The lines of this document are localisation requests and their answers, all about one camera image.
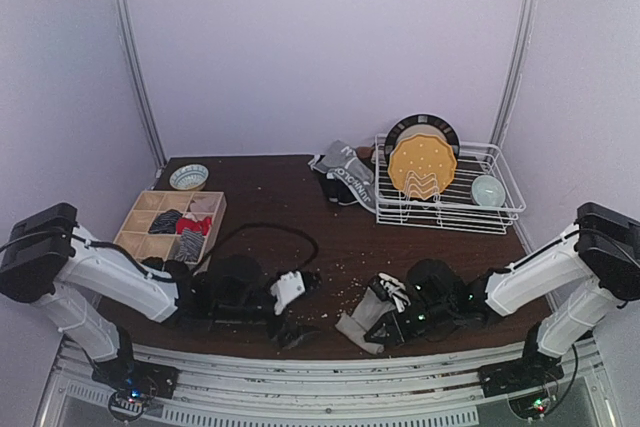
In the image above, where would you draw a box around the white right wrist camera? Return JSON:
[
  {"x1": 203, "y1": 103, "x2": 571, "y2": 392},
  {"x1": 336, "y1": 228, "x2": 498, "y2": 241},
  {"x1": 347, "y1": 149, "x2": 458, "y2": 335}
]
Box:
[{"x1": 377, "y1": 272, "x2": 411, "y2": 313}]

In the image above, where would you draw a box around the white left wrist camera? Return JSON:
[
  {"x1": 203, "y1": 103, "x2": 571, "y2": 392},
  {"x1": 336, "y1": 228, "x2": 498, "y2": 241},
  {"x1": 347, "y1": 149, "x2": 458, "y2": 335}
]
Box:
[{"x1": 269, "y1": 271, "x2": 306, "y2": 316}]

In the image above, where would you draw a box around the yellow scalloped plate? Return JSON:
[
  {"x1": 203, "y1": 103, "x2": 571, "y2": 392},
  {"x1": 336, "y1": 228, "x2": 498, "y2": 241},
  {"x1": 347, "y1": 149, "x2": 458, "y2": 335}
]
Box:
[{"x1": 387, "y1": 134, "x2": 457, "y2": 200}]

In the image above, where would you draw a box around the blue yellow patterned bowl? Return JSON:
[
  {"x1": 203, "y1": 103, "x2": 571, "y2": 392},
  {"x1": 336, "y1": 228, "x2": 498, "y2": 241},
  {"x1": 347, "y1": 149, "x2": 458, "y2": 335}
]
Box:
[{"x1": 169, "y1": 164, "x2": 209, "y2": 192}]

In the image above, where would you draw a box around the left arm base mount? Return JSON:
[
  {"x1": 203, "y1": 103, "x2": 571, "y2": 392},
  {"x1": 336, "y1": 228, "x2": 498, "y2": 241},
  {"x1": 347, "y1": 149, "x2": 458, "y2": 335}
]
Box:
[{"x1": 89, "y1": 327, "x2": 179, "y2": 425}]

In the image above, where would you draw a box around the pale green glass bowl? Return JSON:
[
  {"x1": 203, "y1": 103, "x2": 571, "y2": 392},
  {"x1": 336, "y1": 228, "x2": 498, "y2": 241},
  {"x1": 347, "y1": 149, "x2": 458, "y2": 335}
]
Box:
[{"x1": 471, "y1": 175, "x2": 506, "y2": 207}]

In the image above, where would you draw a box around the grey striped rolled underwear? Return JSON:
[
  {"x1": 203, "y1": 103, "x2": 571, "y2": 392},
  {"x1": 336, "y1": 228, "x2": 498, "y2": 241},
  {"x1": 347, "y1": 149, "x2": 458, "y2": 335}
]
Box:
[{"x1": 173, "y1": 228, "x2": 205, "y2": 263}]

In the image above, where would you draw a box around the wooden compartment organizer box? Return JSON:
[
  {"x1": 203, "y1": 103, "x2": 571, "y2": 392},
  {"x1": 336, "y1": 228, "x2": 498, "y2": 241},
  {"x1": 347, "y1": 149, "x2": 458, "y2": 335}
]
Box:
[{"x1": 115, "y1": 191, "x2": 227, "y2": 267}]

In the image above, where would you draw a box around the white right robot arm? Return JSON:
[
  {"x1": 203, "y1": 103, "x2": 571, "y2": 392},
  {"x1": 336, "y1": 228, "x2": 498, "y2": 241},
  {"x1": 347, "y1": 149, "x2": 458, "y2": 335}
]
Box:
[{"x1": 364, "y1": 202, "x2": 639, "y2": 364}]

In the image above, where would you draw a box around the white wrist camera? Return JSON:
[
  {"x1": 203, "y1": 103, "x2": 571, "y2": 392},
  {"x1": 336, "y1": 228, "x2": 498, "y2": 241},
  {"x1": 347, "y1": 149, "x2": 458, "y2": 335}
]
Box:
[
  {"x1": 269, "y1": 271, "x2": 306, "y2": 316},
  {"x1": 377, "y1": 272, "x2": 411, "y2": 313}
]

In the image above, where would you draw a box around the right aluminium corner post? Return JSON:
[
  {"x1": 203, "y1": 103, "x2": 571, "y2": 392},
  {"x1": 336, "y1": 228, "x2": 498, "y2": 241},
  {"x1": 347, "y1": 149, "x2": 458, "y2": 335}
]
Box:
[{"x1": 490, "y1": 0, "x2": 538, "y2": 147}]

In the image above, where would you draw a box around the aluminium rail front frame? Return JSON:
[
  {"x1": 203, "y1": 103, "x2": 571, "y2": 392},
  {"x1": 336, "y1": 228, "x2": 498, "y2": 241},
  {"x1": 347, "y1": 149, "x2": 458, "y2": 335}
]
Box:
[{"x1": 34, "y1": 339, "x2": 624, "y2": 426}]

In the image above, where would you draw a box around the left aluminium corner post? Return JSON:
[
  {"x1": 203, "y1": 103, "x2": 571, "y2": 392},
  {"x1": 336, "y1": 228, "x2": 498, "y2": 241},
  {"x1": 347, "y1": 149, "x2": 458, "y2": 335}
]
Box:
[{"x1": 113, "y1": 0, "x2": 167, "y2": 170}]

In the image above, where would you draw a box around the brown cloth item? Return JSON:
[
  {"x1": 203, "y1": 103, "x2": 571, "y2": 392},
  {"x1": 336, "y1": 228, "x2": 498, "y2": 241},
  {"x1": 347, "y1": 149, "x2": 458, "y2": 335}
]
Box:
[{"x1": 356, "y1": 146, "x2": 375, "y2": 160}]

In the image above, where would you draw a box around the aluminium corner post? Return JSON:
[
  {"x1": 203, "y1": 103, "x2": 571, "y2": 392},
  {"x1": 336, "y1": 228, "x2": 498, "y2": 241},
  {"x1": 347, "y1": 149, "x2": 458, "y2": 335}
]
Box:
[
  {"x1": 490, "y1": 0, "x2": 538, "y2": 147},
  {"x1": 113, "y1": 0, "x2": 167, "y2": 170}
]

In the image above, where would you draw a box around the dark striped rolled underwear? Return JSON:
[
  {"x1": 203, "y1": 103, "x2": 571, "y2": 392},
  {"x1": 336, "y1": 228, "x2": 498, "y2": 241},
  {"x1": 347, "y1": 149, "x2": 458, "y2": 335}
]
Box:
[{"x1": 148, "y1": 209, "x2": 183, "y2": 235}]

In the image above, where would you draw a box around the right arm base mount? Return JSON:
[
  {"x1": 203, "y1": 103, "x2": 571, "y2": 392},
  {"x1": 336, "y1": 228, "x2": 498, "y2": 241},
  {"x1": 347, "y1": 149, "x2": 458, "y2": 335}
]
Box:
[{"x1": 478, "y1": 342, "x2": 564, "y2": 422}]

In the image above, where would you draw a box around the pink beige rolled underwear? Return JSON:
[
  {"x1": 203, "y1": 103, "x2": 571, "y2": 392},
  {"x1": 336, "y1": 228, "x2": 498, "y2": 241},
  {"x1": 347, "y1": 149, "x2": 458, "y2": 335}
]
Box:
[{"x1": 189, "y1": 195, "x2": 220, "y2": 213}]

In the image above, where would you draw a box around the grey underwear white waistband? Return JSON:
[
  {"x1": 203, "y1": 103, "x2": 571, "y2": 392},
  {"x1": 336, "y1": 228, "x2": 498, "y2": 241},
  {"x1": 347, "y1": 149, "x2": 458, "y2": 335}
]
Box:
[{"x1": 335, "y1": 287, "x2": 395, "y2": 355}]

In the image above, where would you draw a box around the black folded underwear in box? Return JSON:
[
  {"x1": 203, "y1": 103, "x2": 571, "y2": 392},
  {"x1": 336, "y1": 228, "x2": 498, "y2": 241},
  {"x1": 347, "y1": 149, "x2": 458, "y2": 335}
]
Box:
[{"x1": 141, "y1": 256, "x2": 166, "y2": 272}]

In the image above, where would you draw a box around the red rolled underwear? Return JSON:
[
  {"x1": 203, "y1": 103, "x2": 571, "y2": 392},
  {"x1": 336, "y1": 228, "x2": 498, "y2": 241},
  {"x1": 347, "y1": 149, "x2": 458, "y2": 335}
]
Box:
[{"x1": 175, "y1": 216, "x2": 212, "y2": 237}]

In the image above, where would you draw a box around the white wire dish rack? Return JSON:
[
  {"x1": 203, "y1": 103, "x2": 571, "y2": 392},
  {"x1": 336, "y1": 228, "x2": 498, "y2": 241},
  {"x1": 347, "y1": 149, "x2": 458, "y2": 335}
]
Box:
[{"x1": 373, "y1": 134, "x2": 526, "y2": 235}]

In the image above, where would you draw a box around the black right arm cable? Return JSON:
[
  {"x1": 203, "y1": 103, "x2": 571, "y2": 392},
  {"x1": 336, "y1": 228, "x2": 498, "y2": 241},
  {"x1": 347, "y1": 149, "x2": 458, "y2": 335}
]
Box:
[{"x1": 564, "y1": 226, "x2": 640, "y2": 373}]

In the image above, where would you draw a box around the black rimmed plate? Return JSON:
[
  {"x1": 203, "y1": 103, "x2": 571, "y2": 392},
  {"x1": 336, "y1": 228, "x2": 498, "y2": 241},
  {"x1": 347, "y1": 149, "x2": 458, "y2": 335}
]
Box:
[{"x1": 383, "y1": 114, "x2": 460, "y2": 161}]

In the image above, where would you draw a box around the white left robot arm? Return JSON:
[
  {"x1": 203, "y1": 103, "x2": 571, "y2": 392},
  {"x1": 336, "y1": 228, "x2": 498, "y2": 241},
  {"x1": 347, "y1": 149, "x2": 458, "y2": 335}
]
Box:
[{"x1": 1, "y1": 203, "x2": 321, "y2": 364}]

